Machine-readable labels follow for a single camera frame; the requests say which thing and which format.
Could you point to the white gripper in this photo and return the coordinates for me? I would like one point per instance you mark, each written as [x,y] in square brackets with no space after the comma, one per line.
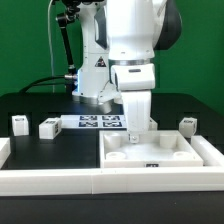
[137,109]

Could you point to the white left fence bar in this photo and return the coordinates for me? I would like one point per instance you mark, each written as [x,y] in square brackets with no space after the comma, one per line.
[5,150]

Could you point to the white right fence bar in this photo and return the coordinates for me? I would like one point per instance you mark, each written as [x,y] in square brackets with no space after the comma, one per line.
[210,155]

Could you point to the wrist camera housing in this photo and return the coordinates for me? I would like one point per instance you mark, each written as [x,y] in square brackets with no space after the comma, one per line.
[133,78]

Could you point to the white front fence bar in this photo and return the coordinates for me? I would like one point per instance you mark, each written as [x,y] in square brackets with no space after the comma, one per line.
[99,181]

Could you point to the white square table top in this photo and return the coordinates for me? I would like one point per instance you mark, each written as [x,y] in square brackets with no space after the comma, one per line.
[154,149]

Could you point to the white marker base plate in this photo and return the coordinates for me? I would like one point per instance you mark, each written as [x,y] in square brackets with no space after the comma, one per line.
[93,121]

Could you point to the white fence bar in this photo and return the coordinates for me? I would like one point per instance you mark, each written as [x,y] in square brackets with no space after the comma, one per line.
[99,181]
[210,155]
[5,150]

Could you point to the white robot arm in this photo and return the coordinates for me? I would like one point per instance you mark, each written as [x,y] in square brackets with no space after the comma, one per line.
[119,41]

